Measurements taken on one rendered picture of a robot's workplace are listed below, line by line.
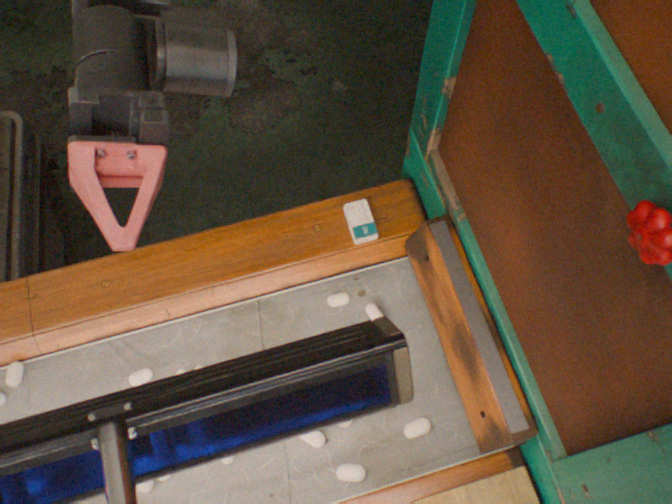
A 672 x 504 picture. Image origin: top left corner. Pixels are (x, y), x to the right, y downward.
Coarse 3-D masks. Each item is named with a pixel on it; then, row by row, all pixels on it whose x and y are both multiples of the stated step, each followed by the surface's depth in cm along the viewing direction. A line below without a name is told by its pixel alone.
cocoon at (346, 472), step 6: (342, 468) 80; (348, 468) 80; (354, 468) 80; (360, 468) 80; (342, 474) 80; (348, 474) 80; (354, 474) 80; (360, 474) 80; (342, 480) 80; (348, 480) 80; (354, 480) 80; (360, 480) 80
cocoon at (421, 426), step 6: (414, 420) 83; (420, 420) 83; (426, 420) 83; (408, 426) 82; (414, 426) 82; (420, 426) 82; (426, 426) 82; (408, 432) 82; (414, 432) 82; (420, 432) 82; (426, 432) 83; (414, 438) 82
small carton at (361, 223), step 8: (360, 200) 93; (344, 208) 93; (352, 208) 93; (360, 208) 93; (368, 208) 93; (352, 216) 92; (360, 216) 92; (368, 216) 92; (352, 224) 92; (360, 224) 92; (368, 224) 92; (352, 232) 92; (360, 232) 91; (368, 232) 91; (376, 232) 91; (360, 240) 91; (368, 240) 92
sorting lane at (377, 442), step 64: (192, 320) 90; (256, 320) 90; (320, 320) 90; (0, 384) 86; (64, 384) 86; (128, 384) 86; (448, 384) 87; (320, 448) 83; (384, 448) 83; (448, 448) 83
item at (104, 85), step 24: (96, 72) 47; (120, 72) 47; (144, 72) 49; (72, 96) 42; (96, 96) 43; (120, 96) 44; (144, 96) 44; (72, 120) 45; (96, 120) 45; (120, 120) 46
